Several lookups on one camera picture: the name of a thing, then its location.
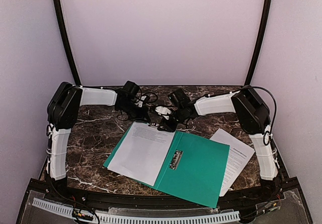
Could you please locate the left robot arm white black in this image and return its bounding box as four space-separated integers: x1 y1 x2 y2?
46 81 150 181

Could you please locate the metal top clip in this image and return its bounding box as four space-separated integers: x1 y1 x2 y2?
148 123 159 128

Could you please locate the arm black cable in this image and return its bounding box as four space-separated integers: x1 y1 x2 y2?
241 86 277 146
115 92 159 121

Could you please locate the right black frame post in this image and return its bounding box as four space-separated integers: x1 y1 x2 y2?
244 0 271 85

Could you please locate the white paper sheet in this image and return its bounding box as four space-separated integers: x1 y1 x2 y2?
104 122 175 186

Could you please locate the left black frame post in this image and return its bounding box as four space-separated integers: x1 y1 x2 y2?
53 0 82 85

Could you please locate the right printed paper sheet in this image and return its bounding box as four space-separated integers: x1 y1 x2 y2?
210 128 255 197

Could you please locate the metal centre spring clip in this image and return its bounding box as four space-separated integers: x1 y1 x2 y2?
169 150 183 170

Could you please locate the black frame post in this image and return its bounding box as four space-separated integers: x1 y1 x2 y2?
244 0 271 85
53 0 82 85

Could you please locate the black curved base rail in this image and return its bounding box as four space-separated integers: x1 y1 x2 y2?
25 181 300 214

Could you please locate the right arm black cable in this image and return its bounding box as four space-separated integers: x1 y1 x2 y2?
241 86 277 146

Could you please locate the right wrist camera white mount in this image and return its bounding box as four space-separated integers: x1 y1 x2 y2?
153 88 192 116

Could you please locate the green plastic folder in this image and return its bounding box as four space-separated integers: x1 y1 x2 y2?
103 122 231 207

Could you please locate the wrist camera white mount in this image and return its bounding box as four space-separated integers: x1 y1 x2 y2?
121 81 150 107
153 88 192 116

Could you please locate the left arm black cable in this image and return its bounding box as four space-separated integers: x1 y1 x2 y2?
115 92 159 121

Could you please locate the white slotted cable duct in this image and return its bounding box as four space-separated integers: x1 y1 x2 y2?
32 198 240 223

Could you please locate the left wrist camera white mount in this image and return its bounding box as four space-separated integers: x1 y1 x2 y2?
121 81 150 107

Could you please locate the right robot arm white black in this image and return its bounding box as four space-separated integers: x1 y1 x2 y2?
153 85 278 181

